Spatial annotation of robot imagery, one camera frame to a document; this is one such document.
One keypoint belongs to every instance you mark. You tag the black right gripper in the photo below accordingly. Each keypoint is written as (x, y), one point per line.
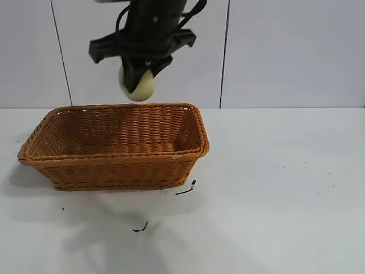
(148, 40)

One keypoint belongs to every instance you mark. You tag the pale yellow egg yolk pastry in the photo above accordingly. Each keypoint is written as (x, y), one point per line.
(142, 88)

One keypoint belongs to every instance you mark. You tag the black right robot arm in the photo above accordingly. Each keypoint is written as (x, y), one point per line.
(155, 7)

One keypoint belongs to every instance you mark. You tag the brown woven wicker basket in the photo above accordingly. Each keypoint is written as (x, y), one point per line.
(114, 168)

